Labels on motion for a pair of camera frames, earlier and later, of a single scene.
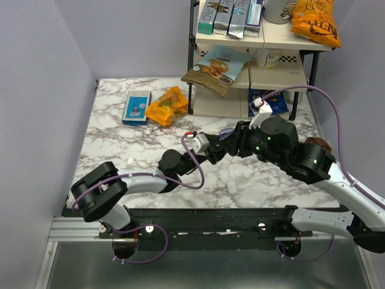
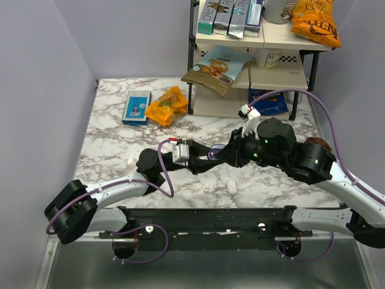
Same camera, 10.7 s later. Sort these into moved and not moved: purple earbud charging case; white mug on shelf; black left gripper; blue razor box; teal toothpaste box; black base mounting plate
Moved: purple earbud charging case; black left gripper
Not moved: teal toothpaste box; blue razor box; black base mounting plate; white mug on shelf
